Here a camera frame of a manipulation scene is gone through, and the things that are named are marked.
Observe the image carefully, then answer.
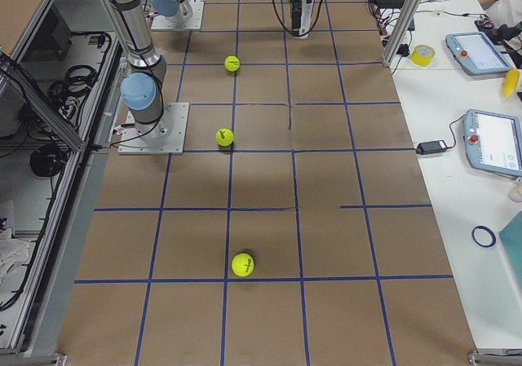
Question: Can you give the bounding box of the aluminium frame post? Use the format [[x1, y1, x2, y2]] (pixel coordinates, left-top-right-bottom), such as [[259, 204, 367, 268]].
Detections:
[[382, 0, 422, 67]]

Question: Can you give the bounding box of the person in white shirt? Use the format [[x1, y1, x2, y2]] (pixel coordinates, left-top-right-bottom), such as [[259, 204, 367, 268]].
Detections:
[[478, 0, 521, 26]]

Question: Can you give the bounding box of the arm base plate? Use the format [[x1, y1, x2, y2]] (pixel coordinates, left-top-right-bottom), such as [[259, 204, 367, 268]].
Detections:
[[151, 0, 205, 32], [117, 103, 189, 155]]

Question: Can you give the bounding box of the yellow tape roll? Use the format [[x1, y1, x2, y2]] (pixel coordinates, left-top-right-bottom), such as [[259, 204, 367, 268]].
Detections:
[[410, 44, 436, 67]]

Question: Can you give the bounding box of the teach pendant upper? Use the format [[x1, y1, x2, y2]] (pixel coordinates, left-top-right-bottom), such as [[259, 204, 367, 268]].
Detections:
[[445, 32, 512, 76]]

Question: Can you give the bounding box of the tennis ball centre front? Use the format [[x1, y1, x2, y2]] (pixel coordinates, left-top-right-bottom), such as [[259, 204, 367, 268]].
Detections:
[[223, 55, 241, 73]]

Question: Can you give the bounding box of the tennis ball near base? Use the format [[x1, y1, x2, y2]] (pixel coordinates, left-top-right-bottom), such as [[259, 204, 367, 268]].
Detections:
[[215, 128, 234, 148]]

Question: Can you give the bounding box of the tennis ball front left corner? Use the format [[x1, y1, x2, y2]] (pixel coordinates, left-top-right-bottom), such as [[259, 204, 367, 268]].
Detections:
[[231, 252, 254, 277]]

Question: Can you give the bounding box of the yellow banana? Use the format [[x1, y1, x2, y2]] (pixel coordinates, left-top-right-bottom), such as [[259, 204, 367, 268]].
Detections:
[[502, 68, 521, 99]]

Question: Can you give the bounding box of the teal board corner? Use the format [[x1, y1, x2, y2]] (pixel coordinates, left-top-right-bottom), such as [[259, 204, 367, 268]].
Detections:
[[499, 212, 521, 293]]

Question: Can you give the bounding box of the teach pendant lower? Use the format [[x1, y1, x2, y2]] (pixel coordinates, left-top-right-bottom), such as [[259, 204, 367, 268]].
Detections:
[[462, 109, 521, 179]]

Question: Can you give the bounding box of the teach pendant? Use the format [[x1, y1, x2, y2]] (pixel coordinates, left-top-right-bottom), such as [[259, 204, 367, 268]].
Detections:
[[445, 32, 512, 76], [462, 109, 521, 179]]

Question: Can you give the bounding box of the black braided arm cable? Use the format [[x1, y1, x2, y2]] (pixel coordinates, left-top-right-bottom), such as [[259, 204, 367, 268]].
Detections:
[[271, 0, 327, 37]]

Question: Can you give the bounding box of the blue tape ring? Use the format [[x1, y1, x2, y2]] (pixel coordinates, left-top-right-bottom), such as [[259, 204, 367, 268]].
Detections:
[[471, 225, 497, 249]]

